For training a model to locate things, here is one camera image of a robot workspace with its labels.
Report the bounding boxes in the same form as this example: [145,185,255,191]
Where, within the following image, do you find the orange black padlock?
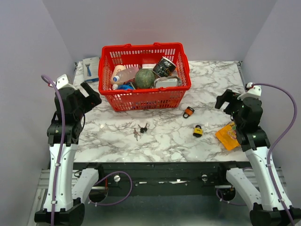
[183,106,195,119]

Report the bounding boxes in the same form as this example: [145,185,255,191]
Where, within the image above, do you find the black head key set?
[138,123,148,134]

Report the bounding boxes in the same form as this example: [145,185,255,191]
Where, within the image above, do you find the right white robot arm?
[215,82,301,226]

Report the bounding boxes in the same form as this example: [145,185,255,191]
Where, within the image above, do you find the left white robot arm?
[34,75,104,226]

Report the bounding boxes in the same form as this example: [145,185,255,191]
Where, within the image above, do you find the silver key bunch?
[134,128,141,141]

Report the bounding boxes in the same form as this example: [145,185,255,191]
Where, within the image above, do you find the blue razor package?
[83,56,100,82]

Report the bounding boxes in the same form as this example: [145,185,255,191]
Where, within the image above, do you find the orange snack bag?
[215,122,240,151]

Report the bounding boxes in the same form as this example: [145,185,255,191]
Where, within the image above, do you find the blue object in basket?
[118,84,134,90]

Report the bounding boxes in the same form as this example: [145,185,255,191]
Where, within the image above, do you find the pink lotion bottle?
[111,65,139,90]

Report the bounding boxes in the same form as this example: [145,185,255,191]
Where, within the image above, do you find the yellow black padlock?
[193,125,203,137]

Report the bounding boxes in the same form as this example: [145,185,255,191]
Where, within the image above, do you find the green round melon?
[135,69,155,89]

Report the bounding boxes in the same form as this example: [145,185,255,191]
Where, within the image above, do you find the red plastic shopping basket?
[98,42,191,111]

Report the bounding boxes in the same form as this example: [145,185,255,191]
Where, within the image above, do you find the silver tin container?
[153,76,182,89]

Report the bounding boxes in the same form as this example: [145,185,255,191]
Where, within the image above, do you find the white box in basket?
[142,64,156,70]

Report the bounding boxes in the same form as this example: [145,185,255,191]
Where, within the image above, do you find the black printed can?
[152,56,176,77]

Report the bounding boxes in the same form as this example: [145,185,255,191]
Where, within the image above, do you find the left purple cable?
[41,74,66,226]

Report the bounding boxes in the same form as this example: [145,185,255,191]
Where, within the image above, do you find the purple cable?
[246,82,298,226]
[41,74,66,226]

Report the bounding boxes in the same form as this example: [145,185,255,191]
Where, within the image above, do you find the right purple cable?
[246,82,298,226]

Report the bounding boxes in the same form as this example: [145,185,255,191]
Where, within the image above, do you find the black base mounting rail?
[73,161,250,197]

